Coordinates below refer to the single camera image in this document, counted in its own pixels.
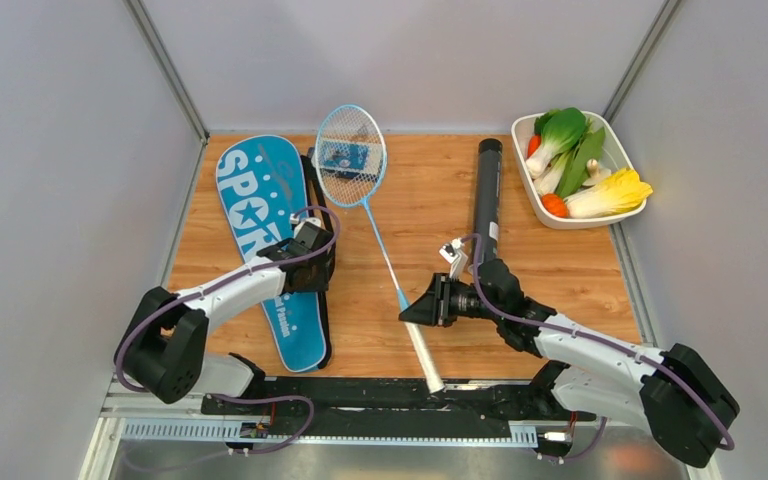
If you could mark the blue product box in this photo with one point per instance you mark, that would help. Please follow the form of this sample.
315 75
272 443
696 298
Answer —
348 160

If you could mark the yellow cabbage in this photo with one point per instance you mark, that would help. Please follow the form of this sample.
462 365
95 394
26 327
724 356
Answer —
619 193

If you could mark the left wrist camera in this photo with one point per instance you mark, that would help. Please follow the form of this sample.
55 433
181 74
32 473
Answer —
307 231

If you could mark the orange carrot back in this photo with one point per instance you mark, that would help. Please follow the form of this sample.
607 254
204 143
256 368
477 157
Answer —
533 145

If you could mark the orange carrot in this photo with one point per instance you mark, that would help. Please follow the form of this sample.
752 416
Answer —
554 205
533 145

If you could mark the blue racket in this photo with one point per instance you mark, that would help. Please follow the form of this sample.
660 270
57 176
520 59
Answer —
354 123

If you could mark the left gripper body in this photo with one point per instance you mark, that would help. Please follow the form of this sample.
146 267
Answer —
318 279

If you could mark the white mushroom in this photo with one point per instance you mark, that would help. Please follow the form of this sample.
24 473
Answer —
596 173

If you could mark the green bok choy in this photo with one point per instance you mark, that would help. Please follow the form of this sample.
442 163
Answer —
559 130

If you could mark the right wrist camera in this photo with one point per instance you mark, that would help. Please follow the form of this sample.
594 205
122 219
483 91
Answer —
453 252

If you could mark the black shuttlecock tube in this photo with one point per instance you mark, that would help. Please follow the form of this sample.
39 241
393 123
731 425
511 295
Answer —
487 196

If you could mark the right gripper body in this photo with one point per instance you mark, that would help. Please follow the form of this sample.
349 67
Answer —
447 300

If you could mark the blue racket bag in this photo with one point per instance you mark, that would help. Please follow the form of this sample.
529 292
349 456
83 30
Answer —
260 182

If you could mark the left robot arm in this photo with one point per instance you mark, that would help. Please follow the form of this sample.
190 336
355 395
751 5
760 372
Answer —
163 351

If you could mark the orange carrot front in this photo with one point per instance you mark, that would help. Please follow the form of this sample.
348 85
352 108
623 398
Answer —
554 205

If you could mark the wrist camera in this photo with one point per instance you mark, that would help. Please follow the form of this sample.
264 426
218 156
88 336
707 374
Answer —
307 231
453 252

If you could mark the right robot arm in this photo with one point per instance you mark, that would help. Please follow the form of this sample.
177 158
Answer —
673 395

